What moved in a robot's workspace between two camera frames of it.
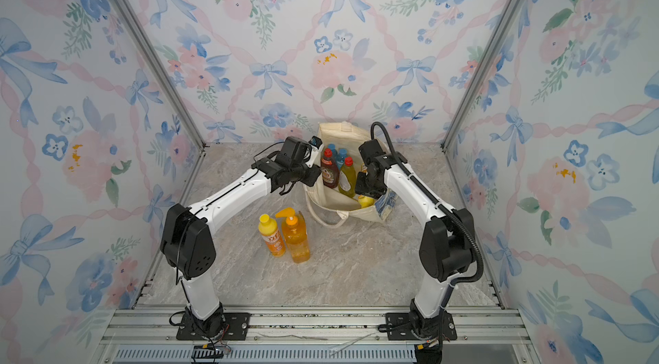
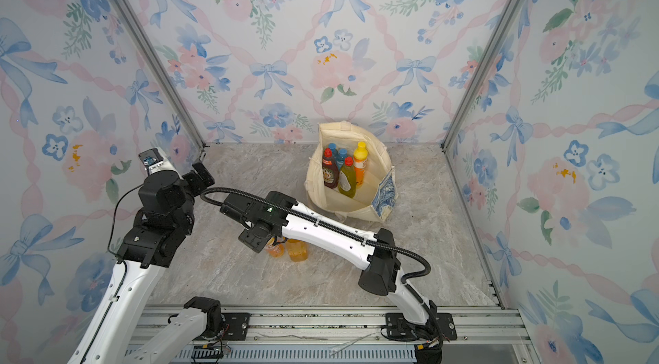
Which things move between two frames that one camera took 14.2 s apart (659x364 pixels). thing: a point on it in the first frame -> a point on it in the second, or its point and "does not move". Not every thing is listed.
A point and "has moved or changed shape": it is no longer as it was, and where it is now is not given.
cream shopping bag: (348, 136) does not move
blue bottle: (341, 157) does not move
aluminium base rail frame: (486, 334) does not move
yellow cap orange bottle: (365, 201) has moved or changed shape
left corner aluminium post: (129, 13) does not move
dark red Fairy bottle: (329, 171) does not move
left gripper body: (307, 175) -> (190, 220)
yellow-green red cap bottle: (347, 185) does not move
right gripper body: (365, 184) -> (252, 235)
